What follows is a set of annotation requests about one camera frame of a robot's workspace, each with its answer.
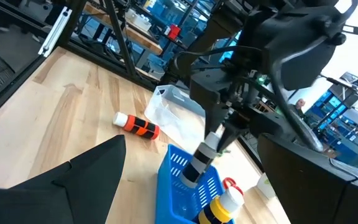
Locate yellow paint bottle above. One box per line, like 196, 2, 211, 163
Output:
197, 185, 245, 224

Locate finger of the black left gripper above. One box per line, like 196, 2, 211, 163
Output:
218, 113, 253, 153
205, 104, 229, 139

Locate wooden workbench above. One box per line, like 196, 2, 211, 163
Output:
84, 1, 164, 56

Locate grey black paint bottle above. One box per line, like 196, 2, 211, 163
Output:
178, 131, 222, 189

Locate orange paint bottle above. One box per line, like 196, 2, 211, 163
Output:
112, 111, 161, 141

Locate black left wrist camera cable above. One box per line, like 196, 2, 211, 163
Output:
172, 30, 358, 153

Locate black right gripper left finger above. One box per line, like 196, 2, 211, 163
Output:
0, 134, 127, 224

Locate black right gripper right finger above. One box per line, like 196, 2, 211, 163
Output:
257, 133, 358, 224

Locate black aluminium table frame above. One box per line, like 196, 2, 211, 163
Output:
0, 0, 167, 121

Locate person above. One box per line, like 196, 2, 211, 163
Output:
287, 98, 307, 119

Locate clear plastic container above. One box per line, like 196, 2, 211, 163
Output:
144, 84, 219, 154

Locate small red box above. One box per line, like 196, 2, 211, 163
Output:
166, 24, 182, 40

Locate silver aluminium extrusion piece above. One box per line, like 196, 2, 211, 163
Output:
38, 6, 73, 58

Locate blue plastic basket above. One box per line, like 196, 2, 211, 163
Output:
155, 143, 237, 224

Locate red handled scissors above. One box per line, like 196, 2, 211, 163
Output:
222, 177, 245, 197

